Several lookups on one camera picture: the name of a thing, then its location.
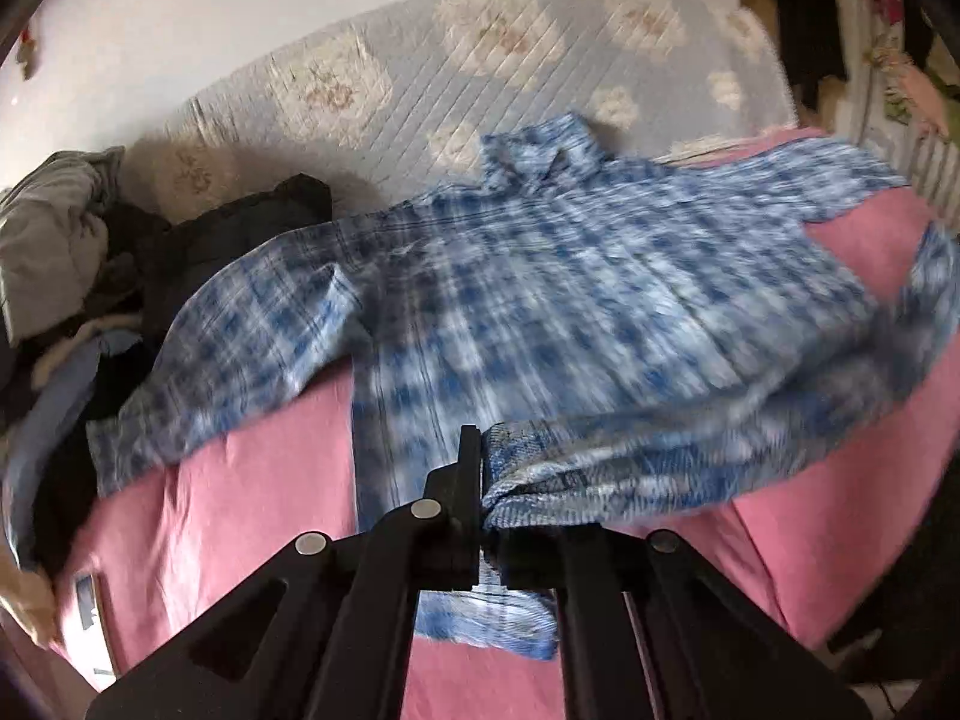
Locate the floral hanging fabric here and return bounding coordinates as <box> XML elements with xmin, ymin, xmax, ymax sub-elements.
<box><xmin>832</xmin><ymin>0</ymin><xmax>958</xmax><ymax>227</ymax></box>

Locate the pink fleece blanket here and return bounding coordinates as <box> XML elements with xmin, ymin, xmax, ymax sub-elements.
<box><xmin>44</xmin><ymin>127</ymin><xmax>960</xmax><ymax>720</ymax></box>

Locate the blue plaid flannel shirt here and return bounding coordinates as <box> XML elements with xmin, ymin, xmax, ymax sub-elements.
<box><xmin>85</xmin><ymin>110</ymin><xmax>960</xmax><ymax>664</ymax></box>

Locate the white booklet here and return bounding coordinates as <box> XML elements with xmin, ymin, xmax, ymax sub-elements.
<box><xmin>62</xmin><ymin>572</ymin><xmax>119</xmax><ymax>691</ymax></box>

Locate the grey crumpled garment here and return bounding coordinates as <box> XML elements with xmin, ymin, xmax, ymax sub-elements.
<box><xmin>2</xmin><ymin>146</ymin><xmax>125</xmax><ymax>346</ymax></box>

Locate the blue folded garment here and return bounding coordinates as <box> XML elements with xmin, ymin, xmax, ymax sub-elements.
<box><xmin>2</xmin><ymin>328</ymin><xmax>142</xmax><ymax>572</ymax></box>

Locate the black puffer jacket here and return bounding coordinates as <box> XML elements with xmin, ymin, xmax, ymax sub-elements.
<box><xmin>78</xmin><ymin>174</ymin><xmax>332</xmax><ymax>340</ymax></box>

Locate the grey floral quilted mattress pad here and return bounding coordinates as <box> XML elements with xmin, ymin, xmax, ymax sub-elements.
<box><xmin>122</xmin><ymin>0</ymin><xmax>796</xmax><ymax>223</ymax></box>

